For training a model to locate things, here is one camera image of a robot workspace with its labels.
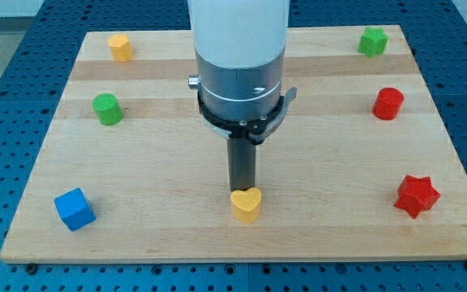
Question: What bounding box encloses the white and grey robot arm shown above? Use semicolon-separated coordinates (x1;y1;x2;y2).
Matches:
187;0;290;122

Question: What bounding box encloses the yellow heart block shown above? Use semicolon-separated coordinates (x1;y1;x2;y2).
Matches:
230;187;262;223

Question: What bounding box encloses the dark cylindrical pointer rod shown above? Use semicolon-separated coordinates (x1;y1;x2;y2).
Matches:
227;138;256;191

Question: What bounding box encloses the green cylinder block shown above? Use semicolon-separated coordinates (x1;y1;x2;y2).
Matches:
92;92;123;126

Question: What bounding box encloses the wooden board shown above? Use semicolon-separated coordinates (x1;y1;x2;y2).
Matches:
0;25;467;264

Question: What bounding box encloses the yellow hexagon block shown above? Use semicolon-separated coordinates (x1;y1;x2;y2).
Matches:
107;33;134;62

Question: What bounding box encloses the red cylinder block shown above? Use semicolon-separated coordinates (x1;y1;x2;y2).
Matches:
372;88;405;120

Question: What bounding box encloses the blue cube block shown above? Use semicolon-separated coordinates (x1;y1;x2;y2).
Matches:
54;188;96;231

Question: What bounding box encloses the green star block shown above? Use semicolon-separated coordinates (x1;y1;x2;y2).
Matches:
358;27;388;58

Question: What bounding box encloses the red star block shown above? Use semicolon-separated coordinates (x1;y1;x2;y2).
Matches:
394;175;441;219

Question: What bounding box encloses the black clamp ring with lever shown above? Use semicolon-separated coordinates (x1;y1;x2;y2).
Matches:
195;86;298;146

